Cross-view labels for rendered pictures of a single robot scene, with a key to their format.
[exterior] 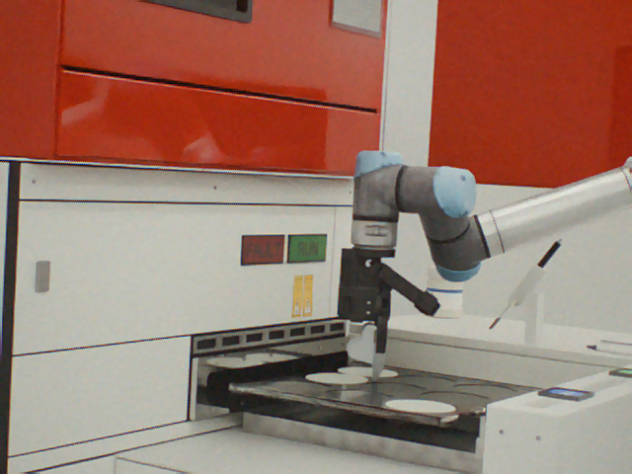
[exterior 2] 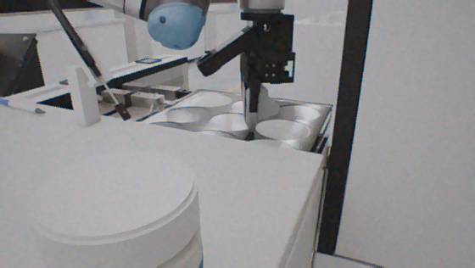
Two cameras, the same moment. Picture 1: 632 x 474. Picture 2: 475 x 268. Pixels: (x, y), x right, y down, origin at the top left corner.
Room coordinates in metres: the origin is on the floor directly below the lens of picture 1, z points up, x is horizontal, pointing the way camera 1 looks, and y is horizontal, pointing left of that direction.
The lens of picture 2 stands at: (2.63, -0.22, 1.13)
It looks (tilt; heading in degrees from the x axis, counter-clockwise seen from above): 23 degrees down; 171
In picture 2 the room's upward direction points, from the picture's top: straight up
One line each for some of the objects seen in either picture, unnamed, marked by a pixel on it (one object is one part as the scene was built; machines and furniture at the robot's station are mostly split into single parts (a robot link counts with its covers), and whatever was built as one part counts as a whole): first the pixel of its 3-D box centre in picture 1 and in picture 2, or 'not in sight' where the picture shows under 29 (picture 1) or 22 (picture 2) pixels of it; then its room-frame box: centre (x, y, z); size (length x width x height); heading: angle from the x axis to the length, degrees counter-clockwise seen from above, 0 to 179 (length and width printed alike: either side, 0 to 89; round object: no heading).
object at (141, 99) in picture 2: not in sight; (148, 100); (1.83, -0.32, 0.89); 0.08 x 0.03 x 0.03; 58
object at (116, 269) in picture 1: (206, 302); (362, 55); (1.98, 0.16, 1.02); 0.82 x 0.03 x 0.40; 148
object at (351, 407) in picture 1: (332, 404); (261, 98); (1.87, -0.04, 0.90); 0.37 x 0.01 x 0.01; 58
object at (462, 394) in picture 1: (392, 389); (233, 122); (2.02, -0.13, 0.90); 0.34 x 0.34 x 0.01; 58
